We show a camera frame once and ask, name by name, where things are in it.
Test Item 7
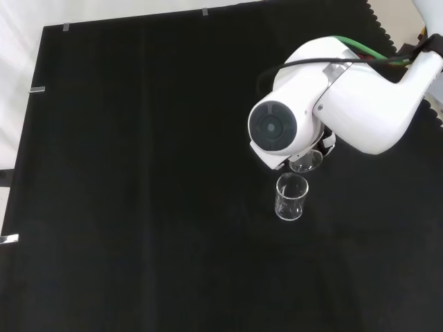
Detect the black bench cloth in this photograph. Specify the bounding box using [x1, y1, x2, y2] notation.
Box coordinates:
[0, 0, 443, 332]

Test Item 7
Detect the small clear glass beaker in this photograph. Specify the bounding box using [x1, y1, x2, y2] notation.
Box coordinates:
[289, 149, 324, 174]

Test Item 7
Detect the clear glass beaker with markings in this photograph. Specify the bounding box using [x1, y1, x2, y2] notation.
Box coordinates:
[275, 172, 310, 222]

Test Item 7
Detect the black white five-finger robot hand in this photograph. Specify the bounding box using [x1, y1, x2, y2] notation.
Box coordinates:
[313, 126, 337, 158]

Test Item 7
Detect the green cable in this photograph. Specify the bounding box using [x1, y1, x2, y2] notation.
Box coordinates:
[332, 34, 415, 66]

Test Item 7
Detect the black cable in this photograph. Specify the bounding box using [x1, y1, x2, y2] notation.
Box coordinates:
[256, 34, 443, 93]

